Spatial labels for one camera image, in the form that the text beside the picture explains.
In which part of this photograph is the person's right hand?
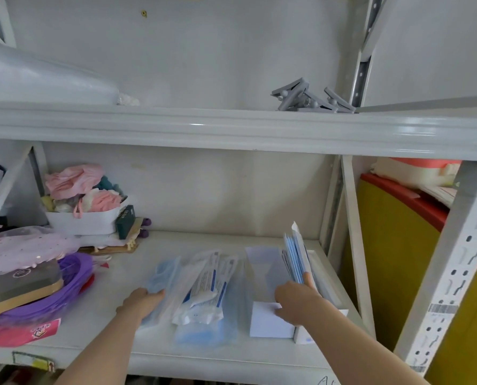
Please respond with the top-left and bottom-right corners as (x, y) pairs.
(274, 272), (324, 329)

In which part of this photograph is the person's left hand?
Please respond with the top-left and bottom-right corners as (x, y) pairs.
(116, 287), (167, 322)

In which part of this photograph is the stack of blue masks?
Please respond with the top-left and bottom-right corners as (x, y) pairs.
(283, 232), (316, 286)

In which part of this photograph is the person's right forearm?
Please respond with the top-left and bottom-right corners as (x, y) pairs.
(299, 297), (429, 385)

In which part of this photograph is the person's left forearm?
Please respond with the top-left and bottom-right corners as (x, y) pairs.
(55, 306), (140, 385)

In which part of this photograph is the long clear plastic package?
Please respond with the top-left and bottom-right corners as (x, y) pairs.
(162, 250), (223, 317)

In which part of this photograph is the white blue labelled packet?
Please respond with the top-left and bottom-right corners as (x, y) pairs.
(172, 254), (239, 326)

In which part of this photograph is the large bag of blue masks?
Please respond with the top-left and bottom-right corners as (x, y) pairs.
(174, 256), (248, 348)

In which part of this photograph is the wooden board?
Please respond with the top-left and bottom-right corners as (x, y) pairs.
(78, 217), (144, 255)

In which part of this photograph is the dark green small box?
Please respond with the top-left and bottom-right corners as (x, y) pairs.
(115, 205), (136, 240)

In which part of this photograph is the purple plastic hoop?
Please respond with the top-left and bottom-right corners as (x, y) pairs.
(0, 252), (95, 328)

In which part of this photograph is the white open storage box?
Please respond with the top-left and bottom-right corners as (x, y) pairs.
(45, 196), (129, 237)

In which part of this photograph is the white cardboard mask box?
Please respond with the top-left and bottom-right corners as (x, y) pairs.
(246, 247), (349, 345)

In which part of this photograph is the grey and tan block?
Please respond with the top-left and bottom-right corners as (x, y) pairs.
(0, 260), (65, 319)

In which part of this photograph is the yellow shelf label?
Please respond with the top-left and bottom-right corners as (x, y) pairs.
(12, 351), (57, 374)

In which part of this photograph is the pink crumpled cloth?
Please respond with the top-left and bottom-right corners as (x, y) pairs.
(45, 164), (103, 199)

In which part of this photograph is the pink glitter tulle fabric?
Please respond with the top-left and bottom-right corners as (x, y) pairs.
(0, 225), (87, 286)

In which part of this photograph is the red printed packet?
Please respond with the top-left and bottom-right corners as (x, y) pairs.
(0, 318), (62, 349)

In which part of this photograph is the white metal shelf rack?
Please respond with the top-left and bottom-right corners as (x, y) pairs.
(0, 0), (477, 385)

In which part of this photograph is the yellow board with red rim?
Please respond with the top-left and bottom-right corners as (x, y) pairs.
(340, 173), (477, 385)

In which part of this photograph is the grey plastic clip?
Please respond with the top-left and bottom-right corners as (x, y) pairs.
(271, 78), (310, 113)
(297, 90), (336, 114)
(324, 87), (357, 114)

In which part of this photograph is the clear plastic bag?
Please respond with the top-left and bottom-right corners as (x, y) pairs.
(0, 42), (121, 105)

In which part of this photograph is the cream and pink cushion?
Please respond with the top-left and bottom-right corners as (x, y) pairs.
(370, 157), (462, 190)

